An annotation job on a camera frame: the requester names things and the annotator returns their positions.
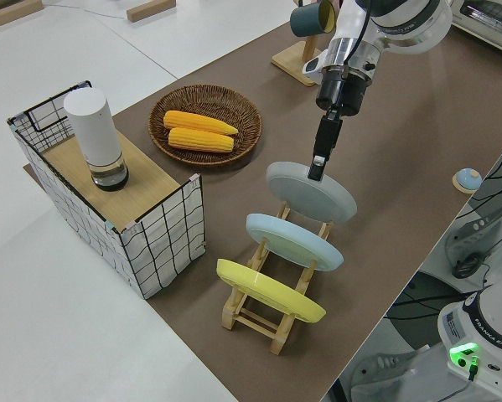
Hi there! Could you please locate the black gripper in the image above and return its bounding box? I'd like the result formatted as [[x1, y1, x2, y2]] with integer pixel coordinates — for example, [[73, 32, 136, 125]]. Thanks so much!
[[308, 68, 372, 183]]

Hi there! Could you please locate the gray plate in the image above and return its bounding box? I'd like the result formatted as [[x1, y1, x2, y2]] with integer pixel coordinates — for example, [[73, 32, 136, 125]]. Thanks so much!
[[266, 161, 357, 224]]

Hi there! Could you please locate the wooden mug rack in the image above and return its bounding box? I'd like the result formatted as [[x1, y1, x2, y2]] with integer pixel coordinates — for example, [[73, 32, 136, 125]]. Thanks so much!
[[271, 33, 331, 88]]

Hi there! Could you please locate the light blue plate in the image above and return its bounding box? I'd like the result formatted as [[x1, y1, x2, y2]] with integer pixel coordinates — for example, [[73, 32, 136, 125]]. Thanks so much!
[[245, 213, 344, 272]]

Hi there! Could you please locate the yellow plate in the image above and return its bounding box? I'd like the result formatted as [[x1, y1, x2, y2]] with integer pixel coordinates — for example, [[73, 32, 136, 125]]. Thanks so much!
[[215, 258, 327, 324]]

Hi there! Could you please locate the wooden plate rack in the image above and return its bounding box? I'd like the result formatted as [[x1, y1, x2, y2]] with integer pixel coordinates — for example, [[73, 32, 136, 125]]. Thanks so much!
[[220, 199, 335, 356]]

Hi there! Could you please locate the brown table mat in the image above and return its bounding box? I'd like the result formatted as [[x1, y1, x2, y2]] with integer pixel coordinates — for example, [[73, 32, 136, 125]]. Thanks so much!
[[22, 16, 502, 402]]

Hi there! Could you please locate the teal mug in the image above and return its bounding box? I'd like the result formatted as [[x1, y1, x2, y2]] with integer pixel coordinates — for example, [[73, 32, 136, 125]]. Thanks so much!
[[289, 0, 339, 37]]

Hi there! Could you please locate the yellow corn cob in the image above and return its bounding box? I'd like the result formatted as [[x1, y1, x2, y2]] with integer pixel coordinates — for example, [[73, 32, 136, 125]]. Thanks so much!
[[163, 109, 240, 137], [167, 126, 235, 153]]

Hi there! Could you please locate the brown wicker basket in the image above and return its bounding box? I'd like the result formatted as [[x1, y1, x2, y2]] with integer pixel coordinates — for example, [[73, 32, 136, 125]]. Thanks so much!
[[148, 84, 263, 168]]

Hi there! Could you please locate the white toaster oven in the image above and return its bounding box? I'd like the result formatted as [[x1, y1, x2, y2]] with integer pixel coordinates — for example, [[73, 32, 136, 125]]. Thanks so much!
[[448, 0, 502, 48]]

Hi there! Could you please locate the wooden block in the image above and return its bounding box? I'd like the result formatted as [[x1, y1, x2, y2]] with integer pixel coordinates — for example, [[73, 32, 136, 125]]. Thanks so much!
[[126, 0, 177, 23], [0, 0, 44, 29]]

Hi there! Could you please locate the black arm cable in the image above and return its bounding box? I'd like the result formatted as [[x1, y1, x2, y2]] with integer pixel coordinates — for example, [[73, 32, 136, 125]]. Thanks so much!
[[342, 0, 373, 80]]

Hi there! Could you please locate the black cable coil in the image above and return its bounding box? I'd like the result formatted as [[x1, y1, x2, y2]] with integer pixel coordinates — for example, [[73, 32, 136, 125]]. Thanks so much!
[[451, 246, 493, 280]]

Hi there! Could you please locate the wire basket with wooden shelf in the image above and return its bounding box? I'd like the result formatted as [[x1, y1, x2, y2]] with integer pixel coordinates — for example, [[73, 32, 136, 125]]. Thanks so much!
[[6, 79, 205, 301]]

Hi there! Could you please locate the black base power cable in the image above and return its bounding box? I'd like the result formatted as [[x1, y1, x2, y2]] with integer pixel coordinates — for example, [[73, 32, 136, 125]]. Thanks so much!
[[467, 354, 482, 382]]

